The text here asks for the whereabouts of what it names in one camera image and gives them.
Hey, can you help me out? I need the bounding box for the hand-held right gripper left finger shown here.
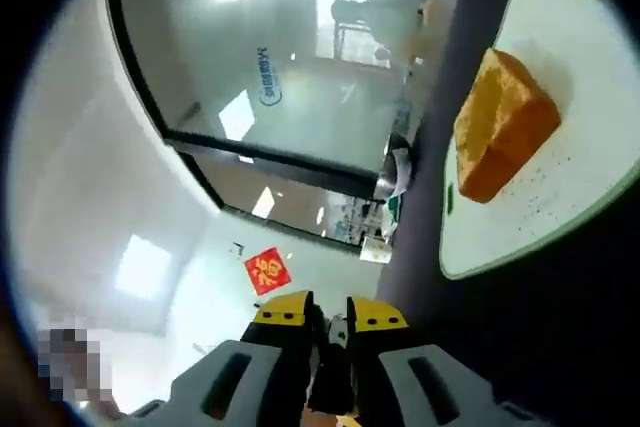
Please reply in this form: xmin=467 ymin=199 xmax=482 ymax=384
xmin=128 ymin=289 xmax=316 ymax=427

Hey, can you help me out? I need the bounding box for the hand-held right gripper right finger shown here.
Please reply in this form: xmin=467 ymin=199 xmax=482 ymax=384
xmin=346 ymin=296 xmax=542 ymax=427

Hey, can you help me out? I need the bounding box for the pepper bottle with black cap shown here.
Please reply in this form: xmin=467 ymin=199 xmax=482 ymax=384
xmin=304 ymin=313 xmax=364 ymax=427

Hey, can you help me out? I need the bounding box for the stainless steel bowl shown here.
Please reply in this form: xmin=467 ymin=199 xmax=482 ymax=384
xmin=373 ymin=131 xmax=417 ymax=199

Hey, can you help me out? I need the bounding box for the white cloth under bowl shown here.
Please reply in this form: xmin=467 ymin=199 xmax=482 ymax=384
xmin=391 ymin=145 xmax=415 ymax=194

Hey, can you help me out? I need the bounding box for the white cutting board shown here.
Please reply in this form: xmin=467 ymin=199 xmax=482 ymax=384
xmin=438 ymin=0 xmax=640 ymax=282

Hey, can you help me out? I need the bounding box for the thick toast bread slice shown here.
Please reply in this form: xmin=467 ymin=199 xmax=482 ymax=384
xmin=451 ymin=47 xmax=563 ymax=205

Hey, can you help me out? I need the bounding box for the red paper wall decoration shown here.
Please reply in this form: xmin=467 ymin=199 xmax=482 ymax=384
xmin=243 ymin=246 xmax=293 ymax=297

